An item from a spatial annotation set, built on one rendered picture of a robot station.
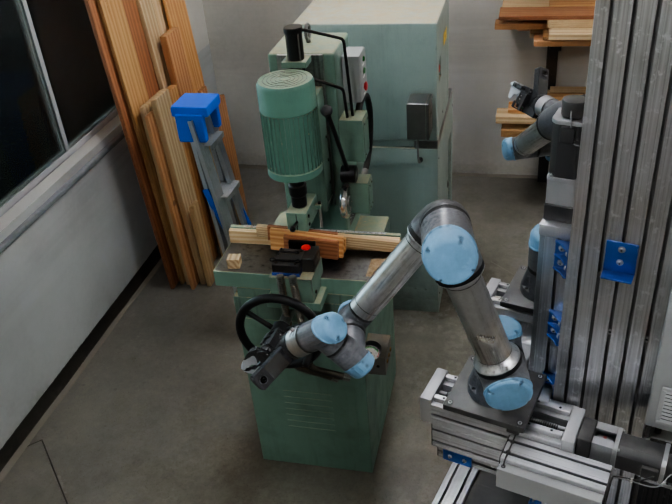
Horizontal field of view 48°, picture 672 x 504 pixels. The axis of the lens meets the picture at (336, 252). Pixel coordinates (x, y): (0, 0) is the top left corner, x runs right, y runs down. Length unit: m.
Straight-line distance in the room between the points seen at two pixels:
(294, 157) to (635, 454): 1.26
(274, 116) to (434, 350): 1.61
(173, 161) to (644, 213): 2.47
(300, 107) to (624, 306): 1.05
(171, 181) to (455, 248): 2.41
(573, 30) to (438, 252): 2.59
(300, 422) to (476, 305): 1.32
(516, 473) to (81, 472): 1.85
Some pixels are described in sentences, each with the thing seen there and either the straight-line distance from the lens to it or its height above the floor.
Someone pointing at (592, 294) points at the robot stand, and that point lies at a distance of 2.02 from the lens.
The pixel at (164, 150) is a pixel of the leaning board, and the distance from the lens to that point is 3.75.
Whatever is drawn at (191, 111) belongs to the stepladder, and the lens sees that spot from 3.18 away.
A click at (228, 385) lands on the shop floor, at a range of 3.46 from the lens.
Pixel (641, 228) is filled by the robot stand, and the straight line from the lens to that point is 1.90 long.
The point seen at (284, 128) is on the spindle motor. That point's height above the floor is 1.38.
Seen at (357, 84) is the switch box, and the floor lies 1.38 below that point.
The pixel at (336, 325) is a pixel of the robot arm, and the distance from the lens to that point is 1.78.
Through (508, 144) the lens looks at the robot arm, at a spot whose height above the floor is 1.20.
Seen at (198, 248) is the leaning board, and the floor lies 0.21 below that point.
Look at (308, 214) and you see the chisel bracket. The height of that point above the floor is 1.06.
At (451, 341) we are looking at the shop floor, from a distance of 3.57.
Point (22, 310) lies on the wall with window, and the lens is 3.36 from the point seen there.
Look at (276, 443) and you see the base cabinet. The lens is 3.03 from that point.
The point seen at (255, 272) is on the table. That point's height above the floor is 0.90.
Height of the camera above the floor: 2.29
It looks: 33 degrees down
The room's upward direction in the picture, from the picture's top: 5 degrees counter-clockwise
